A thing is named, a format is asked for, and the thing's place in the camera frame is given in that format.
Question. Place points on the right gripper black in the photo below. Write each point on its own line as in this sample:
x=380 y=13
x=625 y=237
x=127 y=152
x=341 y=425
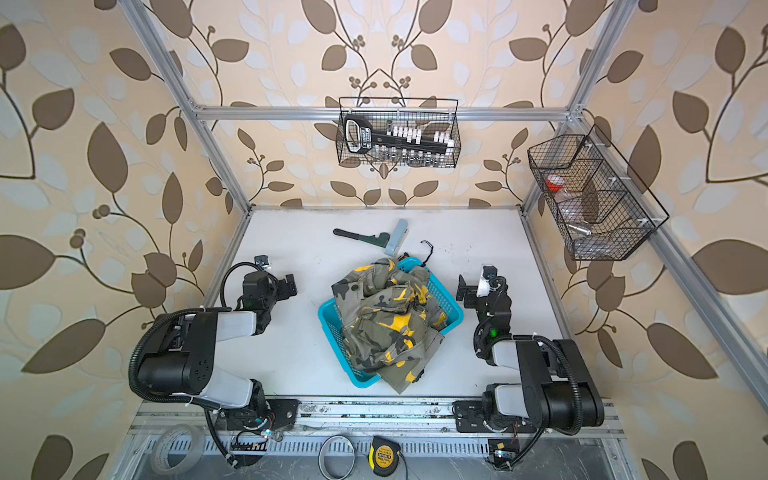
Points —
x=472 y=291

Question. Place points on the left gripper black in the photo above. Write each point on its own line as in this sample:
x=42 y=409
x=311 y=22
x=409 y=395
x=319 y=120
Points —
x=285 y=285

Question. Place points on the teal plastic basket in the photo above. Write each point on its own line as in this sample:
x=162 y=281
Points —
x=336 y=336

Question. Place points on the camouflage yellow green trousers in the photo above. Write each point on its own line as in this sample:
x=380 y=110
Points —
x=387 y=324

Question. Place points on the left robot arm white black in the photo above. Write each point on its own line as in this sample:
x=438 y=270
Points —
x=175 y=361

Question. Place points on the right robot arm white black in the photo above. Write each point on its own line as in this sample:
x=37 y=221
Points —
x=555 y=389

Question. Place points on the small black tape measure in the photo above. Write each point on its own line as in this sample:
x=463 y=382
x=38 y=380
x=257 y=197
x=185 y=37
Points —
x=420 y=257

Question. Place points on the light blue grey block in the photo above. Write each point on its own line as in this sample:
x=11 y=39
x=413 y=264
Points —
x=396 y=238

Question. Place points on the clear plastic bag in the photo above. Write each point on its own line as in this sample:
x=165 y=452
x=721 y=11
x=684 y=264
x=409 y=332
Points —
x=572 y=214

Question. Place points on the red capped item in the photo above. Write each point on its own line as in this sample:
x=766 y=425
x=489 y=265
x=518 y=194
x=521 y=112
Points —
x=555 y=183

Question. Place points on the black socket set holder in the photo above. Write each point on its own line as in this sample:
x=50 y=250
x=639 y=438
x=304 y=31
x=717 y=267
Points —
x=362 y=136

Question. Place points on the clear tape roll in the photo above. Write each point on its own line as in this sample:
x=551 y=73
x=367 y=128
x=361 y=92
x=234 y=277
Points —
x=177 y=450

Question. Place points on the yellow black tape measure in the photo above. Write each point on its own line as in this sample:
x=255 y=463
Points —
x=384 y=456

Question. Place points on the black wire basket right wall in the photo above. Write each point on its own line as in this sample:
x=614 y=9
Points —
x=615 y=199

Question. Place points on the black wire basket wall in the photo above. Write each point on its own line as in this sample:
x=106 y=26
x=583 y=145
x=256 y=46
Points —
x=615 y=199
x=398 y=108

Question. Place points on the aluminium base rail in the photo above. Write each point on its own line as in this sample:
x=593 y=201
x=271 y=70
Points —
x=365 y=415

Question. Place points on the black wire basket back wall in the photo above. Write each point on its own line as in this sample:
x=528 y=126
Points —
x=398 y=108

